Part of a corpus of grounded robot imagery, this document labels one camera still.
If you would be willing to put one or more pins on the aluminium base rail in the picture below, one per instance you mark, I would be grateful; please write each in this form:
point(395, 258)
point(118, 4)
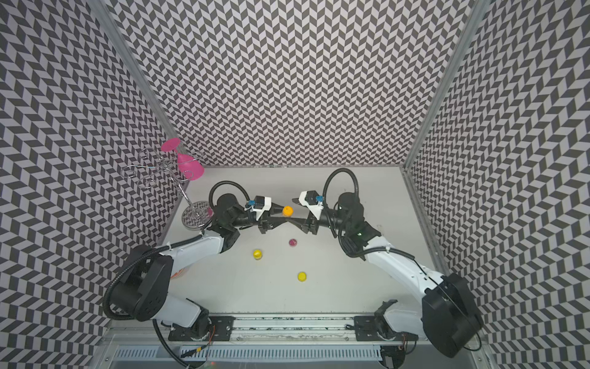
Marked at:
point(268, 329)

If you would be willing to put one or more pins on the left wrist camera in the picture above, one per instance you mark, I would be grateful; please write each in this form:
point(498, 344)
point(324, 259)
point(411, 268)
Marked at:
point(258, 206)

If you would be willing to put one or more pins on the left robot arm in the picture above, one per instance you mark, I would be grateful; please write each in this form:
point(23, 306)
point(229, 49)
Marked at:
point(140, 290)

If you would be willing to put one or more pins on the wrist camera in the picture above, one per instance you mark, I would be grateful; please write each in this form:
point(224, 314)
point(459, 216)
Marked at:
point(258, 206)
point(313, 202)

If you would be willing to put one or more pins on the orange jar lid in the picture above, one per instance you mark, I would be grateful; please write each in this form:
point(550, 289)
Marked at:
point(287, 211)

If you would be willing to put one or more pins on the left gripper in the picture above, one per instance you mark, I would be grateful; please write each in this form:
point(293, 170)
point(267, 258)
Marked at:
point(271, 222)

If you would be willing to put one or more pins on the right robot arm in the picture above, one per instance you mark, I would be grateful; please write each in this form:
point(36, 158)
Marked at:
point(447, 314)

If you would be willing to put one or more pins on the chrome wire glass rack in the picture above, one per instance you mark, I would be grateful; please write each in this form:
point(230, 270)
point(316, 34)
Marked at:
point(156, 167)

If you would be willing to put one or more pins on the yellow paint jar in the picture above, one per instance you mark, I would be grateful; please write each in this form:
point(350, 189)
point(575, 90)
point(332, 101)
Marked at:
point(257, 254)

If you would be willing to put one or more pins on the pink plastic wine glass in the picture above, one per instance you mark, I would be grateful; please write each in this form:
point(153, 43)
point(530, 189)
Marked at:
point(188, 165)

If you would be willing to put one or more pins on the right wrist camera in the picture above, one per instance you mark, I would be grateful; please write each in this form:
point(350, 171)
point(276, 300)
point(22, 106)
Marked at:
point(313, 202)

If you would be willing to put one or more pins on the orange patterned plate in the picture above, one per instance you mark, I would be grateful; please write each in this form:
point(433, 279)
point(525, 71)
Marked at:
point(178, 274)

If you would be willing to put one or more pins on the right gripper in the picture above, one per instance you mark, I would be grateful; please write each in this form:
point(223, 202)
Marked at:
point(305, 224)

